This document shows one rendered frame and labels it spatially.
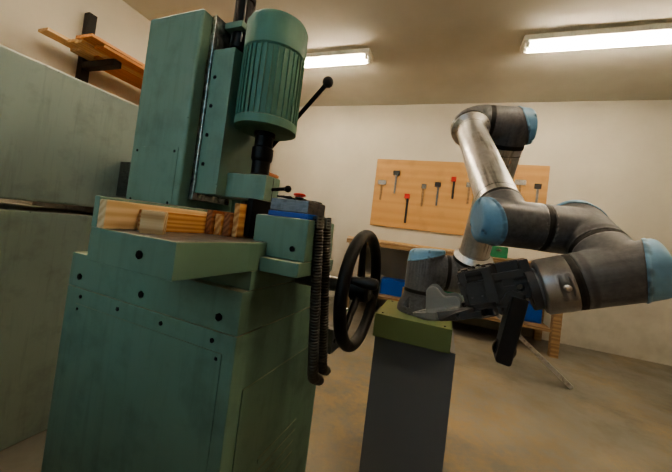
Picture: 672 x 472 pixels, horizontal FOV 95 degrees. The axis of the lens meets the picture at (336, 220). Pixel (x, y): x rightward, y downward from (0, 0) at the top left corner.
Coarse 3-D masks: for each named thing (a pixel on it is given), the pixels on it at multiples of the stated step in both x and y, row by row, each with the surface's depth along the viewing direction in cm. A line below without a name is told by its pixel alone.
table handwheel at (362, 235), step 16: (352, 240) 68; (368, 240) 73; (352, 256) 64; (352, 272) 63; (336, 288) 62; (352, 288) 72; (336, 304) 62; (352, 304) 71; (368, 304) 84; (336, 320) 62; (368, 320) 81; (336, 336) 64; (352, 336) 76
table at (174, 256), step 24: (96, 240) 53; (120, 240) 51; (144, 240) 48; (168, 240) 47; (192, 240) 51; (216, 240) 56; (240, 240) 63; (120, 264) 50; (144, 264) 48; (168, 264) 46; (192, 264) 49; (216, 264) 54; (240, 264) 60; (264, 264) 64; (288, 264) 62
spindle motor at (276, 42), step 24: (264, 24) 81; (288, 24) 82; (264, 48) 81; (288, 48) 83; (264, 72) 81; (288, 72) 83; (240, 96) 84; (264, 96) 81; (288, 96) 84; (240, 120) 82; (264, 120) 80; (288, 120) 85
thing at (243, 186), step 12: (228, 180) 88; (240, 180) 87; (252, 180) 85; (264, 180) 83; (276, 180) 88; (228, 192) 88; (240, 192) 86; (252, 192) 85; (264, 192) 83; (276, 192) 88
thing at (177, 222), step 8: (168, 216) 62; (176, 216) 63; (184, 216) 65; (192, 216) 67; (200, 216) 69; (168, 224) 62; (176, 224) 64; (184, 224) 65; (192, 224) 67; (200, 224) 69; (184, 232) 66; (192, 232) 67; (200, 232) 70
